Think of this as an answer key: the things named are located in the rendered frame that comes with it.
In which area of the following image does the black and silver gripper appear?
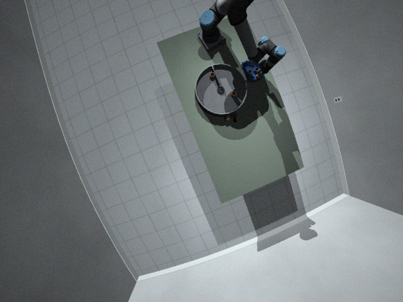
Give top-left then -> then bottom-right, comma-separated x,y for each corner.
257,58 -> 276,76

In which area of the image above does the blue crate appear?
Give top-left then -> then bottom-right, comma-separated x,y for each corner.
241,61 -> 265,84

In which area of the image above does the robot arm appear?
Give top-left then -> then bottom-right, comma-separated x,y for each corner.
199,0 -> 286,67

